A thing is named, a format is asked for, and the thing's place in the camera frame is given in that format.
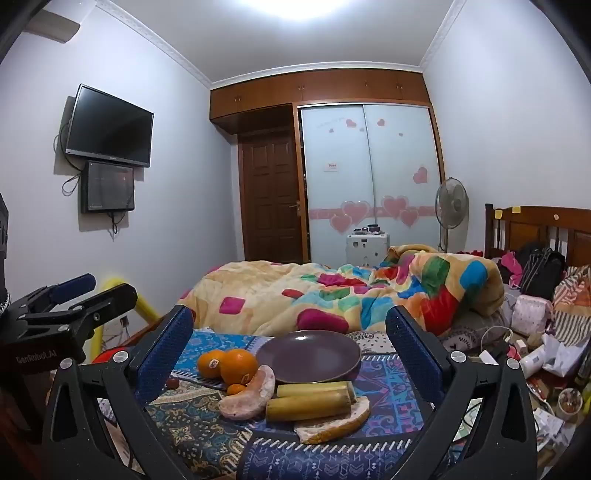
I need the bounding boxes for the standing fan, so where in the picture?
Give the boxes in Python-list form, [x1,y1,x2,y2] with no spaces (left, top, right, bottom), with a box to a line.
[435,178,470,254]

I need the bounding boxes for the orange with sticker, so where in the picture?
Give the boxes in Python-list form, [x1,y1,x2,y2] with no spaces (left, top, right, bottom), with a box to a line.
[198,350,227,379]

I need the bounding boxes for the striped cloth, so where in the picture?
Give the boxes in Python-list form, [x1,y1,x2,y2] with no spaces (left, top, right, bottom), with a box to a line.
[551,265,591,342]

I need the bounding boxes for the yellow foam tube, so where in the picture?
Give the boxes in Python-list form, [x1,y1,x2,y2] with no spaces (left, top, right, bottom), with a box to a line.
[92,277,162,365]

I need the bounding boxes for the white paper bag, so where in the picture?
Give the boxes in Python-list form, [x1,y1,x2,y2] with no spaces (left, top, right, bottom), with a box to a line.
[542,332,587,377]

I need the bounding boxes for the blue paisley cloth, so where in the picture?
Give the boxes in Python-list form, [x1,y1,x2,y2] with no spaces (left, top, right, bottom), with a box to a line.
[99,329,278,467]

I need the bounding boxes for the large orange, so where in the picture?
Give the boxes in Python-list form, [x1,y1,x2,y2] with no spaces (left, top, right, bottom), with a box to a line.
[220,349,258,386]

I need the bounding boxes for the round tin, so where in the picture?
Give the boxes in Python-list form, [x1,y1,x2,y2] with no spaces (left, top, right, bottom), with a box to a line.
[558,388,583,421]

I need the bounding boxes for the grey printed pillow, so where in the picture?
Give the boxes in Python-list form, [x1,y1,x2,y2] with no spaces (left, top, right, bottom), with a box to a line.
[438,307,509,352]

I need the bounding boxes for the pale pink pouch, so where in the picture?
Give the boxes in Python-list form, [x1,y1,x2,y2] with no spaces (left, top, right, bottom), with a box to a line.
[512,295,554,335]

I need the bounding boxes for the wooden headboard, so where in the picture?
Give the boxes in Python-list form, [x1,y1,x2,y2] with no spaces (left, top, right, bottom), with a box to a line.
[484,203,591,278]

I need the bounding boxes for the frosted sliding wardrobe doors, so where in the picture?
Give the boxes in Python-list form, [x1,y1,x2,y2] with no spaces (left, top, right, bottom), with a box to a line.
[298,104,446,266]

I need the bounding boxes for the white bottle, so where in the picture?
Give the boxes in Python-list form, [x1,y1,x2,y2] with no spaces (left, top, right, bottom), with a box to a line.
[519,344,552,377]

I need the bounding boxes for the purple plate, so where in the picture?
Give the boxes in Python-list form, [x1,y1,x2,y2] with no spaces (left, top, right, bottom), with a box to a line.
[255,330,362,384]

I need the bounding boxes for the white black-printed sheet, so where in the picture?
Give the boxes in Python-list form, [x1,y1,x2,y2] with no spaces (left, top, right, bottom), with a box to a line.
[348,330,398,356]

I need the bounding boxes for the small black wall monitor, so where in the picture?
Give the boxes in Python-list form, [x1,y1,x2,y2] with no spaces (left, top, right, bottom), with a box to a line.
[81,161,136,214]

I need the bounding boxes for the peeled pomelo segment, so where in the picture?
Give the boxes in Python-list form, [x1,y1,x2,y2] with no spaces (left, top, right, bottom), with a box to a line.
[218,364,276,420]

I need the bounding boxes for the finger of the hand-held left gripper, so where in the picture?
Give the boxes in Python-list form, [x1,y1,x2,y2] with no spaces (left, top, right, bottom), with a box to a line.
[21,282,138,341]
[9,273,98,320]

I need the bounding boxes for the brown wooden door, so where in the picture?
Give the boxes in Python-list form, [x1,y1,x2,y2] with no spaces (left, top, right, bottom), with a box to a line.
[238,134,308,264]

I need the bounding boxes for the black wall television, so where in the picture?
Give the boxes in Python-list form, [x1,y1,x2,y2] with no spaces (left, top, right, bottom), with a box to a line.
[65,84,154,168]

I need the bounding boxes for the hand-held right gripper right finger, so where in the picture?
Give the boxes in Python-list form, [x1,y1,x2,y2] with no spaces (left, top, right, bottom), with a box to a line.
[385,306,539,480]

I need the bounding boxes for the pink garment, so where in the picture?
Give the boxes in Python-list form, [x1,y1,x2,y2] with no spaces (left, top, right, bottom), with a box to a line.
[499,250,522,287]

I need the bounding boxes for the pomelo wedge with peel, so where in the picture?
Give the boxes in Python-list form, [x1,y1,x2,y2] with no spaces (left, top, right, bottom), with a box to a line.
[294,396,371,445]

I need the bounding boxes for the black bag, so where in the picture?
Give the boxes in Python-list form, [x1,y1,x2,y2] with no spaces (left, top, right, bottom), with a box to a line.
[519,247,566,301]

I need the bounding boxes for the yellow sugarcane piece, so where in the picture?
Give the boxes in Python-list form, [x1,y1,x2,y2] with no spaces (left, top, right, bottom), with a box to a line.
[265,387,352,422]
[276,381,357,404]

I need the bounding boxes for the wooden overhead cabinet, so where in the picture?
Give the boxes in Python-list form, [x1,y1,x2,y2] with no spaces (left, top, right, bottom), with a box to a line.
[210,69,432,134]

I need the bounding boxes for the colourful patchwork blanket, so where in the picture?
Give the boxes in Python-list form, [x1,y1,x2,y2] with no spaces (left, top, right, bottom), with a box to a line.
[178,244,505,337]

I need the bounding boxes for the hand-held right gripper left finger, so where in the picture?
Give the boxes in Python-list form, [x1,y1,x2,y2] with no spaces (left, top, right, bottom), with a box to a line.
[41,305,195,480]

